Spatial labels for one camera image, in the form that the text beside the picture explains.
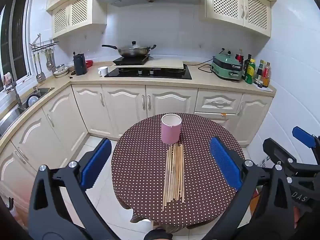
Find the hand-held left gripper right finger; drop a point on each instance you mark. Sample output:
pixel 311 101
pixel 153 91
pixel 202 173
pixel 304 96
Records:
pixel 225 165

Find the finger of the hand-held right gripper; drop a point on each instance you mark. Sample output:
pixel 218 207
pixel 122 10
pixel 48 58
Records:
pixel 276 151
pixel 303 137

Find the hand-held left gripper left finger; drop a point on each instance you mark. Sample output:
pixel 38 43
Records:
pixel 96 165

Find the bunch of wooden chopsticks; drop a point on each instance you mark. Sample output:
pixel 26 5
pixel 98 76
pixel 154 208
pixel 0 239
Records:
pixel 172 175

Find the pink chopstick cup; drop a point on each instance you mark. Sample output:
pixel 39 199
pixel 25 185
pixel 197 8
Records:
pixel 170 132

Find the white printed carton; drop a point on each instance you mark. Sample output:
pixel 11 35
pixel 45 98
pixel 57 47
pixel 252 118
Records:
pixel 265 161

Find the brown polka-dot tablecloth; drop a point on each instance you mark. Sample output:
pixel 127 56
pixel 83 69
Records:
pixel 140 167

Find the cream cabinet drawer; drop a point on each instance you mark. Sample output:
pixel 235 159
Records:
pixel 218 101

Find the orange sauce bottle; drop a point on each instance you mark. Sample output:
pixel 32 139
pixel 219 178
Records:
pixel 266 76

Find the dark sauce bottle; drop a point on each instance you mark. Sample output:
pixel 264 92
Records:
pixel 260 72

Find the dark oil bottle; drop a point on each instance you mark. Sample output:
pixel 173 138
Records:
pixel 247 67

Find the dark plate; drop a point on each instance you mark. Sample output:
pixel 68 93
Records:
pixel 32 101

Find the white mug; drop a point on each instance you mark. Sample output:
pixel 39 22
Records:
pixel 103 71

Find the steel sink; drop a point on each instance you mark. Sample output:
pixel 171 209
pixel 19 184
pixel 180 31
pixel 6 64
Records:
pixel 15 117

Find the green electric cooking pot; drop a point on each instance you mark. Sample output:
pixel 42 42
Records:
pixel 225 67

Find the red-capped bottle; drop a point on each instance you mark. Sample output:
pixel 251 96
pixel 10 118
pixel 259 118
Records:
pixel 239 57

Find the black electric kettle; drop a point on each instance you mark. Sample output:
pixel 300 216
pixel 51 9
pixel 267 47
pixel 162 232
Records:
pixel 80 65

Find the small red box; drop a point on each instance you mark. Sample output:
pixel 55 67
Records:
pixel 89 63

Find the black glass gas hob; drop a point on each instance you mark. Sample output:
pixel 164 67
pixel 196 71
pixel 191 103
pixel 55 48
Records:
pixel 175 75

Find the steel spatula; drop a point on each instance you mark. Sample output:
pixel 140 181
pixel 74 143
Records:
pixel 42 76

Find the steel faucet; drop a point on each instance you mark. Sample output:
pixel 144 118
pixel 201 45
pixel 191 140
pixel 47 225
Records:
pixel 17 97

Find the steel ladle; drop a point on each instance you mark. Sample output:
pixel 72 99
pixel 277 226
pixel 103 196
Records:
pixel 37 75

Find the black induction cooker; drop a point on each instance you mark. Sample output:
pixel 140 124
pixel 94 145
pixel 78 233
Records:
pixel 130 61

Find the steel skimmer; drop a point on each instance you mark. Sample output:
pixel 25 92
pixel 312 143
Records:
pixel 49 65

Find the steel wok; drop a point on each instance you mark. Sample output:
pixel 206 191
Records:
pixel 130 53

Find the steel wok lid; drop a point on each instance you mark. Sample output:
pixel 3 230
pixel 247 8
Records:
pixel 133 46

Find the window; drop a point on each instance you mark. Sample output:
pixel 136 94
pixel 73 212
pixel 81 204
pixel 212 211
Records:
pixel 17 30

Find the wall utensil rack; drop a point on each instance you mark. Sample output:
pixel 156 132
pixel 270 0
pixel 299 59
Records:
pixel 45 43

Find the cream wall cabinet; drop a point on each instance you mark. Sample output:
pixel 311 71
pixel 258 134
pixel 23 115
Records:
pixel 75 12
pixel 232 5

